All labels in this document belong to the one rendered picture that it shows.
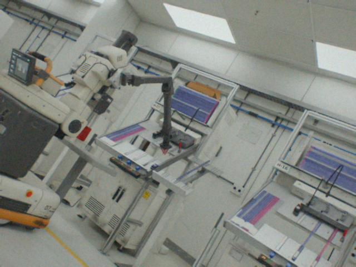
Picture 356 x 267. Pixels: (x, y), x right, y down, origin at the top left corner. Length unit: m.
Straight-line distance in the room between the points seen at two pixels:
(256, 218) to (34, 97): 1.68
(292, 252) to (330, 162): 0.85
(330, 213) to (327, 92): 2.42
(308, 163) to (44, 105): 2.03
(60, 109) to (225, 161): 3.00
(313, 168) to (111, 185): 1.80
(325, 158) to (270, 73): 2.42
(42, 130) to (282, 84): 3.61
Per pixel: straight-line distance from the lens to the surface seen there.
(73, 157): 4.33
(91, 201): 3.51
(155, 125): 3.59
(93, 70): 2.50
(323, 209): 2.84
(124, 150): 3.14
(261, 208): 2.72
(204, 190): 4.77
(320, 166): 3.00
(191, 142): 3.28
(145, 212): 3.16
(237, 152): 4.78
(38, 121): 2.19
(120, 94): 4.42
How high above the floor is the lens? 0.75
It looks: 7 degrees up
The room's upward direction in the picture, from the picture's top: 32 degrees clockwise
